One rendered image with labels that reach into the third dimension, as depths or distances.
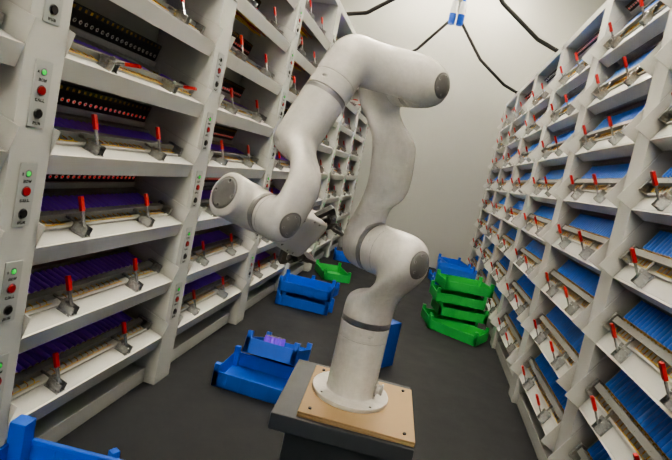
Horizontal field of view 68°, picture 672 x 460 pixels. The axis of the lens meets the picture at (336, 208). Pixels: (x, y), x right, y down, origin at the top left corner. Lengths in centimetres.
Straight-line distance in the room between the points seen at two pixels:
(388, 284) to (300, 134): 40
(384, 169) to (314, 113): 25
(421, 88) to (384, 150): 16
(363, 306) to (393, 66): 54
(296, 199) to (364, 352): 48
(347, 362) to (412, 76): 66
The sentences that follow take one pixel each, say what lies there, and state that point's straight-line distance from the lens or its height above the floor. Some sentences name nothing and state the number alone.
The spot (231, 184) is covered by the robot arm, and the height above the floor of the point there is 77.
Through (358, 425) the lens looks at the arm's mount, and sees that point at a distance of 118.
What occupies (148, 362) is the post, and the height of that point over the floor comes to 7.
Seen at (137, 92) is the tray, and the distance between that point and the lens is 134.
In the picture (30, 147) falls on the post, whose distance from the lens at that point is 109.
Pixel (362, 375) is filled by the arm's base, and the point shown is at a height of 37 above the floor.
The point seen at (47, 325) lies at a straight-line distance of 128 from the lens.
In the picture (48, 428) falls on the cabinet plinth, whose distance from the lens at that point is 152.
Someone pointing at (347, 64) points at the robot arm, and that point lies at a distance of 99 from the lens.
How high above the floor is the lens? 84
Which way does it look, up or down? 5 degrees down
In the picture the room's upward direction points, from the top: 12 degrees clockwise
